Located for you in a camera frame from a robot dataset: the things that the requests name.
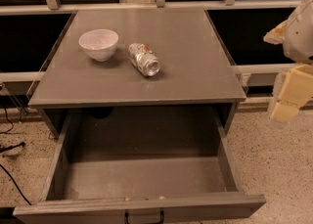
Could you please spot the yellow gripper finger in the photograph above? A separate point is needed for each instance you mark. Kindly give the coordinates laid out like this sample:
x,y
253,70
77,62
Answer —
x,y
293,88
276,35

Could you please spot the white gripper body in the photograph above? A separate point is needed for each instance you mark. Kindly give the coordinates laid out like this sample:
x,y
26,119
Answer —
x,y
300,37

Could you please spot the silver 7up can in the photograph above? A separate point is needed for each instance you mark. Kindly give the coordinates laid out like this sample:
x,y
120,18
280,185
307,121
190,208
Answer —
x,y
143,59

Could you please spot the open grey top drawer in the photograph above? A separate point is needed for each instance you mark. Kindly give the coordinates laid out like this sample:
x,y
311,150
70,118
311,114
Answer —
x,y
175,159

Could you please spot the white ceramic bowl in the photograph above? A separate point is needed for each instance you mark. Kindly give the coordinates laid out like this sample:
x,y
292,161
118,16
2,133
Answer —
x,y
99,44

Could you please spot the black drawer handle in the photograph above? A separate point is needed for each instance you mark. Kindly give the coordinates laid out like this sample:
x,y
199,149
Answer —
x,y
144,217

